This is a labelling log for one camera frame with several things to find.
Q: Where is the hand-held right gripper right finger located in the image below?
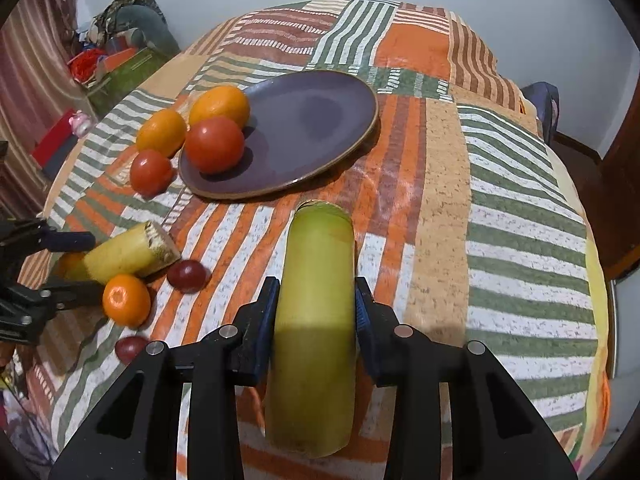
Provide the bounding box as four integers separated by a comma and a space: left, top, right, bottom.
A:
354, 276, 583, 480

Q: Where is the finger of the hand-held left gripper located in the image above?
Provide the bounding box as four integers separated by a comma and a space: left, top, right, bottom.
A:
0, 217, 96, 262
0, 280, 106, 346

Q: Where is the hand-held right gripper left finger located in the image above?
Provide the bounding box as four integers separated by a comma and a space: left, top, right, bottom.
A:
47, 276, 281, 480

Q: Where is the short yellow-green gourd piece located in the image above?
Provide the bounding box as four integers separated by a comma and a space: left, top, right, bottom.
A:
82, 221, 182, 281

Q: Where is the long yellow-green gourd piece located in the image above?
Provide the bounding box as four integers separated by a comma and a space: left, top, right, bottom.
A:
264, 200, 357, 458

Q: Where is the purple ceramic plate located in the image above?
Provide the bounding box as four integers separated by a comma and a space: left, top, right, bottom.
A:
178, 70, 379, 201

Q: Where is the small mandarin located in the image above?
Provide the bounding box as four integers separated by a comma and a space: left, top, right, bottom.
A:
102, 273, 152, 327
56, 252, 93, 282

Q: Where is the dark red plum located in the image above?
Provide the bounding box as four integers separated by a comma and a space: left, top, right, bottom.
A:
115, 336, 150, 365
166, 260, 208, 293

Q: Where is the red box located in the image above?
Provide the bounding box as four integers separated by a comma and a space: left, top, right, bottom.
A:
31, 109, 83, 171

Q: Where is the small red tomato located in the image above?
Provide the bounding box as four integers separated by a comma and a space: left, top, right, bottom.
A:
130, 149, 174, 197

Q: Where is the pink toy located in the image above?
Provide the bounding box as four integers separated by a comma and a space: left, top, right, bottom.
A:
70, 111, 94, 137

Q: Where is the oval orange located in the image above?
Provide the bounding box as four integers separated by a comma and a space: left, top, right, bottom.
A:
136, 109, 187, 157

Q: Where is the green cardboard box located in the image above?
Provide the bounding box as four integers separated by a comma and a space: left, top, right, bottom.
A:
85, 47, 169, 116

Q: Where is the striped patchwork blanket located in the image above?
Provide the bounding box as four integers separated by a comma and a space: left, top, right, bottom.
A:
15, 0, 613, 480

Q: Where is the large red tomato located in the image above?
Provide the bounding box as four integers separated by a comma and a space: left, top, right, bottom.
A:
185, 116, 246, 175

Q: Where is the striped brown curtain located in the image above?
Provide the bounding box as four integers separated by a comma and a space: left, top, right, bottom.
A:
0, 0, 81, 213

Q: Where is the large orange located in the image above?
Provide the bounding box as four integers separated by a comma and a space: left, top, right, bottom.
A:
188, 85, 251, 131

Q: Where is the grey-green cushion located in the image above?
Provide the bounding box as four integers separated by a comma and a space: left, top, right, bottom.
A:
115, 5, 181, 57

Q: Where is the camouflage cloth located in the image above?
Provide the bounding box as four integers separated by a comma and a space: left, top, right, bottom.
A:
92, 0, 167, 41

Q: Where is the dark wooden door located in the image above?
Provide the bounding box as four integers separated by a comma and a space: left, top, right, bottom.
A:
595, 30, 640, 283

